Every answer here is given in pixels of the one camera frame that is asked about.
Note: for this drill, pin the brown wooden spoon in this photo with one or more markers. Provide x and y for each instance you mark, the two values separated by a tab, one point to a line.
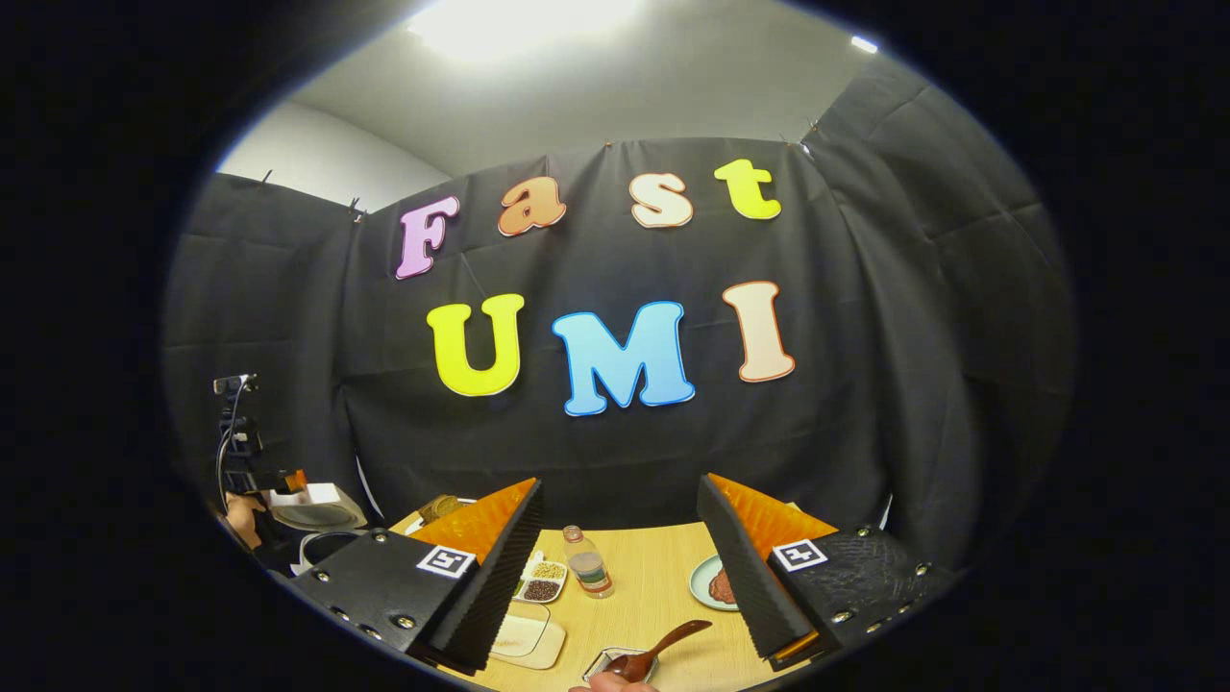
673	636

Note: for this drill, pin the ceiling light panel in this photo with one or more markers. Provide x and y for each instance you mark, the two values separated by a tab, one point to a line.
864	44
524	24

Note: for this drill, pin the brown food piece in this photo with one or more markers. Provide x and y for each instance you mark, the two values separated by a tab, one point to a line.
723	586

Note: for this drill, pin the black backdrop cloth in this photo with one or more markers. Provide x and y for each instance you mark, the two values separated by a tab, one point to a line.
865	288

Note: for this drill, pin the white toaster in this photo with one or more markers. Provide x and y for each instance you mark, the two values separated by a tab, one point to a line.
413	526

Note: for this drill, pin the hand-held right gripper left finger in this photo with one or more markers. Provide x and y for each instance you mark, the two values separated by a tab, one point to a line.
495	586

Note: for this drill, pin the brown bread slice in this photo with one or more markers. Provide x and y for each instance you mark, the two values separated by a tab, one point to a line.
452	506
432	509

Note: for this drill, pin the clear plastic bottle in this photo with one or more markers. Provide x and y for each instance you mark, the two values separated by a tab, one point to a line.
588	567

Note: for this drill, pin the white divided grain tray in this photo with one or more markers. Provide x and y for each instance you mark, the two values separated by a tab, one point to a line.
543	580

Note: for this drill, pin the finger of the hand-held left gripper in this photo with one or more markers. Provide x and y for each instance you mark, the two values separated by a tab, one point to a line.
291	481

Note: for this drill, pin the white rice cooker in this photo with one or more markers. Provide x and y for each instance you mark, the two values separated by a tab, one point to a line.
317	497

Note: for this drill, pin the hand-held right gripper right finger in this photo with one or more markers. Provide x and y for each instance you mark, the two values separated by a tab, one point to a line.
745	586

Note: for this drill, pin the pale green plate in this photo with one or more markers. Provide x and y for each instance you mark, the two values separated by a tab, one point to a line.
701	581

